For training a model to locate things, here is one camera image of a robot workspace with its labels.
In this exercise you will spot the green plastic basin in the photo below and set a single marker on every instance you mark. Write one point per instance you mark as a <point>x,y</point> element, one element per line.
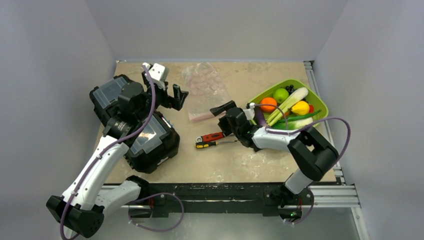
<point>312,99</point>

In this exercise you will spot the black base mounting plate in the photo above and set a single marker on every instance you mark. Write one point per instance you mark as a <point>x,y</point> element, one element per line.
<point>269,199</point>

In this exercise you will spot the green apple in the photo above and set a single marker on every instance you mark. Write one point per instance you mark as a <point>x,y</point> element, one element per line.
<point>280,95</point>

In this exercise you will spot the purple eggplant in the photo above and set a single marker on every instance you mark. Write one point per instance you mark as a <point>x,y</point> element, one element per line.
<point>259,117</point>

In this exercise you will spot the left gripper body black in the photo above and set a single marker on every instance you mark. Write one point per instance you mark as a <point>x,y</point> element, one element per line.
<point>162,98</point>

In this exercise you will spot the red handled adjustable wrench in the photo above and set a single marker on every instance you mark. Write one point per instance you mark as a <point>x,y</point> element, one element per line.
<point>210,137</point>

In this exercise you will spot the celery stalk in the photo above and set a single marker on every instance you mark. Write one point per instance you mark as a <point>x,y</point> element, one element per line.
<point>294,98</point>

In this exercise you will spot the yellow lemon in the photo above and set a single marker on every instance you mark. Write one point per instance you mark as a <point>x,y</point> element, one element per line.
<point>300,108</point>

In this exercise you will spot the green chili pepper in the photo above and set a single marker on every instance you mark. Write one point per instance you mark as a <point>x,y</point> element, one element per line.
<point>300,117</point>

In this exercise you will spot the black toolbox far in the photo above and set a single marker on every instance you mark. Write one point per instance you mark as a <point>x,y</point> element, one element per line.
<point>105,100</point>

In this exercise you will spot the clear zip top bag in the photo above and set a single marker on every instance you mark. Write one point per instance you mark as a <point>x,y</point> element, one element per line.
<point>206,91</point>

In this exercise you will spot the black toolbox near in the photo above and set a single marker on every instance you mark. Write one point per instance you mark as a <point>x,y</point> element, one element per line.
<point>157,143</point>

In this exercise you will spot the orange tangerine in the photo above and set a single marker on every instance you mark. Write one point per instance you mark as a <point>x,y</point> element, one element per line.
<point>268,105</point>

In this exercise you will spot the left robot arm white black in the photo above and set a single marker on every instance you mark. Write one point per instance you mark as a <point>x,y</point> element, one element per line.
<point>134,130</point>

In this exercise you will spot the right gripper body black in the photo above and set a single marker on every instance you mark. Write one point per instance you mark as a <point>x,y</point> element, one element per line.
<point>231,117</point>

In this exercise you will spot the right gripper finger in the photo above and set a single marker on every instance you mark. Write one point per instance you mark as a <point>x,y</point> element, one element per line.
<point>225,127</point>
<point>222,108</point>

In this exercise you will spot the black toolbox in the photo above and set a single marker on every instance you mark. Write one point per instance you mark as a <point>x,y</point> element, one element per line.
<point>105,100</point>
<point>157,143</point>

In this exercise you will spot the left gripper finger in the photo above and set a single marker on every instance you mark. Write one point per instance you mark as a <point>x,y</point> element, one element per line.
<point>175,88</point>
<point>181,95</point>

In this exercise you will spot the dark grapes bunch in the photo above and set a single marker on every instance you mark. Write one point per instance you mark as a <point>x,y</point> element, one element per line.
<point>290,89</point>

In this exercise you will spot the yellow black screwdriver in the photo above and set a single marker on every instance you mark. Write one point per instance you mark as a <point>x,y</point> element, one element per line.
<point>207,144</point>

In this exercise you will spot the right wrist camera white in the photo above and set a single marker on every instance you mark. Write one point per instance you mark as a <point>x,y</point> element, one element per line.
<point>250,111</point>

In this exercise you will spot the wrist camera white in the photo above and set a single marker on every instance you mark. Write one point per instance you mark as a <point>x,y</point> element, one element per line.
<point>250,111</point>
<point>159,74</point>

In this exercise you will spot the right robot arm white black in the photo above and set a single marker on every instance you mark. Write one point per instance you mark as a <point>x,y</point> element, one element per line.
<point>311,151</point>

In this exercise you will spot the red tomato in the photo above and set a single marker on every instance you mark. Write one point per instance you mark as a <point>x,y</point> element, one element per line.
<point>311,109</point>

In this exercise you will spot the bok choy green white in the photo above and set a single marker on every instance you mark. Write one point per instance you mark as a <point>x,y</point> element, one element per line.
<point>292,124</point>

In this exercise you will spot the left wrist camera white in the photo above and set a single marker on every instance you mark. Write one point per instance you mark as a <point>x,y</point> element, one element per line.
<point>159,74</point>

